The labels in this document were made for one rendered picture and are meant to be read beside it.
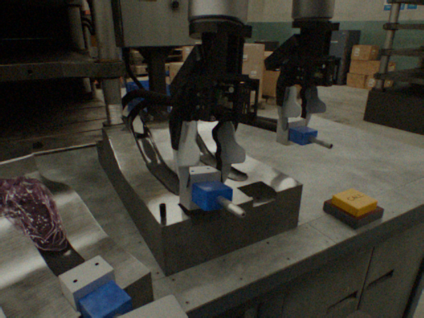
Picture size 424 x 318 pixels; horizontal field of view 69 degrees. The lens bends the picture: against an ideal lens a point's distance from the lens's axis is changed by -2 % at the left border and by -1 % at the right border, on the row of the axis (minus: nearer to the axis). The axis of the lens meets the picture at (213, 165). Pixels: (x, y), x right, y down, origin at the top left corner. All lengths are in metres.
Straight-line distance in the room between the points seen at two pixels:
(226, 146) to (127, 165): 0.25
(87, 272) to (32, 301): 0.07
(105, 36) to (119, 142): 0.51
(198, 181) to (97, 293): 0.19
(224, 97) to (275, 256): 0.27
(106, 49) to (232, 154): 0.75
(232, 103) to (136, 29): 0.91
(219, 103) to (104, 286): 0.25
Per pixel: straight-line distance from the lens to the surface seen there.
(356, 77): 7.29
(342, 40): 7.35
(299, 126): 0.69
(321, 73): 0.65
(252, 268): 0.50
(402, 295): 1.21
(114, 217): 0.64
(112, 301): 0.38
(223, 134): 0.45
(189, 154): 0.40
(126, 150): 0.66
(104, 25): 1.10
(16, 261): 0.49
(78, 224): 0.51
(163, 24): 1.30
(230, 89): 0.38
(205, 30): 0.40
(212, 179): 0.45
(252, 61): 4.56
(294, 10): 0.64
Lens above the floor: 1.14
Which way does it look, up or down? 24 degrees down
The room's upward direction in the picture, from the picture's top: straight up
